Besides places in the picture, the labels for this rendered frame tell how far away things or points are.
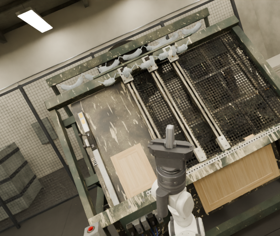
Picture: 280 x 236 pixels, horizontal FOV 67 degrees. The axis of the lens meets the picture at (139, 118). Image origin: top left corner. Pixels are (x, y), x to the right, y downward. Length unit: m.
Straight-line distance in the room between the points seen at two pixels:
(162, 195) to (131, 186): 1.37
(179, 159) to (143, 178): 1.42
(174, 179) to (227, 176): 1.83
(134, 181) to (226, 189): 0.99
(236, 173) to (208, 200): 0.39
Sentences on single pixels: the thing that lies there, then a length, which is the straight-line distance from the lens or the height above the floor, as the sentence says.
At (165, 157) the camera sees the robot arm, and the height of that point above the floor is 1.64.
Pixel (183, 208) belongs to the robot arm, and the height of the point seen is 1.46.
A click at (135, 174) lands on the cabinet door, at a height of 1.03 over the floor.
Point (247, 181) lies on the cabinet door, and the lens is 2.59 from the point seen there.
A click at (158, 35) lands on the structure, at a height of 2.13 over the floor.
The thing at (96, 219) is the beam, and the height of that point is 0.88.
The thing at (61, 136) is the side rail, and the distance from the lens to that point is 2.22.
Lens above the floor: 1.89
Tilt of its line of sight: 13 degrees down
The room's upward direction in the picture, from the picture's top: 25 degrees counter-clockwise
